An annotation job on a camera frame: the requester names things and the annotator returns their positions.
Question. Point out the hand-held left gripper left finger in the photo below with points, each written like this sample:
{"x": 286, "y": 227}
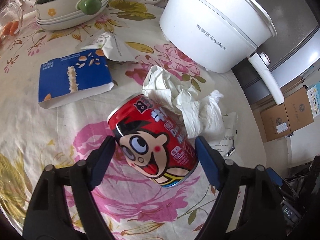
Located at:
{"x": 102, "y": 161}

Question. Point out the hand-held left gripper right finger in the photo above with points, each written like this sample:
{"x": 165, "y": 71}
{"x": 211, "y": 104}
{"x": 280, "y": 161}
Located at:
{"x": 207, "y": 161}

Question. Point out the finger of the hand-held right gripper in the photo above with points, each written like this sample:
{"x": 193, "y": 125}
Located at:
{"x": 273, "y": 177}

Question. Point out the red cartoon drink can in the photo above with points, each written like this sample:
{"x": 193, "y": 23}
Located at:
{"x": 152, "y": 142}

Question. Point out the silver foil wrapper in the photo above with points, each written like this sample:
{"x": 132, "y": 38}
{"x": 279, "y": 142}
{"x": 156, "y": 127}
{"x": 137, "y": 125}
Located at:
{"x": 225, "y": 140}

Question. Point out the floral tablecloth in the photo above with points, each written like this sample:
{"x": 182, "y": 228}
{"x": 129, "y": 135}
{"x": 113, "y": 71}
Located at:
{"x": 50, "y": 135}

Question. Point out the crumpled white tissue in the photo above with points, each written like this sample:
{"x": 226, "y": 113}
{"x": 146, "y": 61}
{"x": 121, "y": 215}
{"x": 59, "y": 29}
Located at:
{"x": 190, "y": 102}

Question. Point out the flat blue carton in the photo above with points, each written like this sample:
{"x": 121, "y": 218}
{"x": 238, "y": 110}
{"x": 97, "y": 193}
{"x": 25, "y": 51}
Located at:
{"x": 75, "y": 77}

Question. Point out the blue and white paper box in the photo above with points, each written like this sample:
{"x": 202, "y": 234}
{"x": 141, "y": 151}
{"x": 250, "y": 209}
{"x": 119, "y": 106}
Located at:
{"x": 314, "y": 97}

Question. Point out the white electric pot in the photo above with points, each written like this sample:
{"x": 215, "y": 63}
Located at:
{"x": 212, "y": 30}

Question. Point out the grey refrigerator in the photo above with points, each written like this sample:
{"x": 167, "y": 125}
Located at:
{"x": 295, "y": 30}

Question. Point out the small orange tomato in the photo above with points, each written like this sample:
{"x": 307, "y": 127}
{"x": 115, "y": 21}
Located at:
{"x": 14, "y": 25}
{"x": 6, "y": 30}

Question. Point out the glass jar with wooden lid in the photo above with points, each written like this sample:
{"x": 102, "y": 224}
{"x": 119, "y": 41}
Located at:
{"x": 10, "y": 17}

